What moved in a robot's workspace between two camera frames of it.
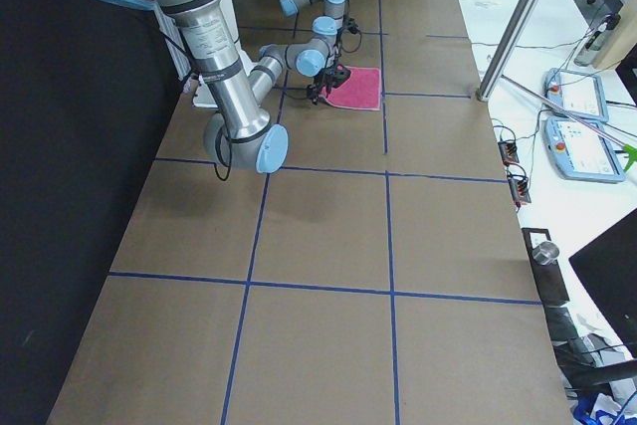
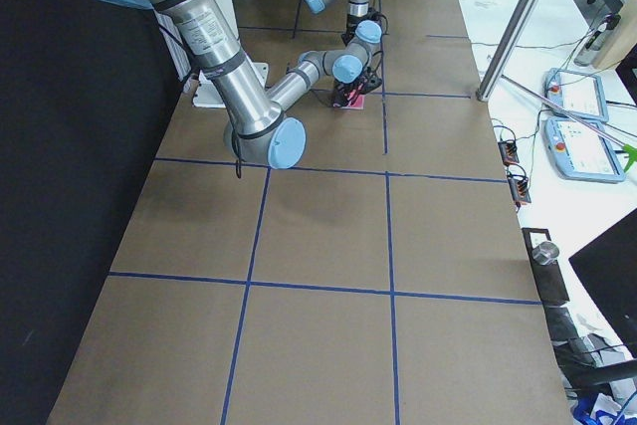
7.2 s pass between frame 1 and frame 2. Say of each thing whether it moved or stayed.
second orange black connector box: stayed
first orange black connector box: stayed
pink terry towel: moved
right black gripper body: moved
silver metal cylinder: stayed
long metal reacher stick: stayed
